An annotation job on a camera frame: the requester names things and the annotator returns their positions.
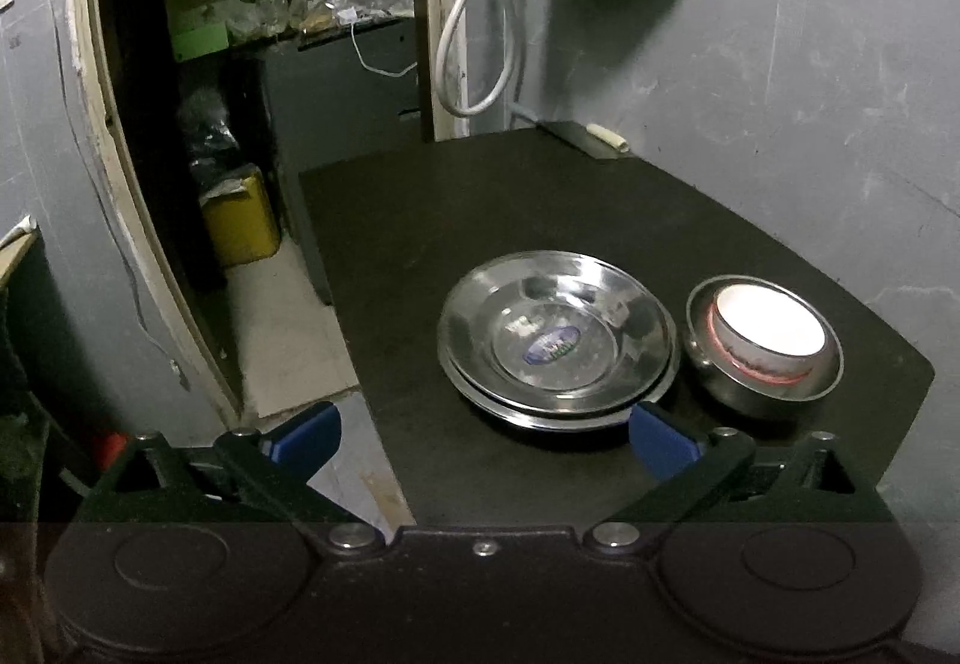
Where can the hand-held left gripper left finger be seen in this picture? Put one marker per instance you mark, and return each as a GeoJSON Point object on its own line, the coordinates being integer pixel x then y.
{"type": "Point", "coordinates": [311, 435]}

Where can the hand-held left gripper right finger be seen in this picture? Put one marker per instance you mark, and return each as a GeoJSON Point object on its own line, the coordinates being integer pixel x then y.
{"type": "Point", "coordinates": [660, 440]}

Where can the steel bowl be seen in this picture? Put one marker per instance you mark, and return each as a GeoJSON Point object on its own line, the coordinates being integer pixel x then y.
{"type": "Point", "coordinates": [727, 394]}

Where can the plain steel plate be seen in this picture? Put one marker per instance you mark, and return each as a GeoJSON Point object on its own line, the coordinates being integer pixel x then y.
{"type": "Point", "coordinates": [540, 422]}

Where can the white bowl with red pattern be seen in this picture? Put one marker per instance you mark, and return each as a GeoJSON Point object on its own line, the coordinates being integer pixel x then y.
{"type": "Point", "coordinates": [765, 326]}

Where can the steel plate with sticker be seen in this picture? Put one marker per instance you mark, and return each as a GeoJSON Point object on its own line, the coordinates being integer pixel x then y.
{"type": "Point", "coordinates": [487, 326]}

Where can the small red object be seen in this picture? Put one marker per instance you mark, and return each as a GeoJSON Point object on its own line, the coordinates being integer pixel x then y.
{"type": "Point", "coordinates": [111, 448]}

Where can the yellow plastic container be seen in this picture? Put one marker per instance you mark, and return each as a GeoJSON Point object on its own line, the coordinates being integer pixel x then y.
{"type": "Point", "coordinates": [240, 221]}

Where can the cream plastic tube piece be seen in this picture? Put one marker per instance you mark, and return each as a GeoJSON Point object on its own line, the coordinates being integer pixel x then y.
{"type": "Point", "coordinates": [609, 138]}

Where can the dark flat board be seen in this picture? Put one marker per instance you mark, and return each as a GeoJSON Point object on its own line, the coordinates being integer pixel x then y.
{"type": "Point", "coordinates": [570, 134]}

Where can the clear plastic bags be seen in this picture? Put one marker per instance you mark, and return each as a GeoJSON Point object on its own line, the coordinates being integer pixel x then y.
{"type": "Point", "coordinates": [210, 132]}

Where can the dark grey cabinet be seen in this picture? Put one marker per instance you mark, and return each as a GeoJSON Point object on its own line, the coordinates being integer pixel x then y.
{"type": "Point", "coordinates": [337, 109]}

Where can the grey bar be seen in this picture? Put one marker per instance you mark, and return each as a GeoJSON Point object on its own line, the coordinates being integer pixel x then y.
{"type": "Point", "coordinates": [527, 114]}

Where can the green box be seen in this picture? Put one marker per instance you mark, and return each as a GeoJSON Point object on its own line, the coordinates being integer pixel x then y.
{"type": "Point", "coordinates": [199, 40]}

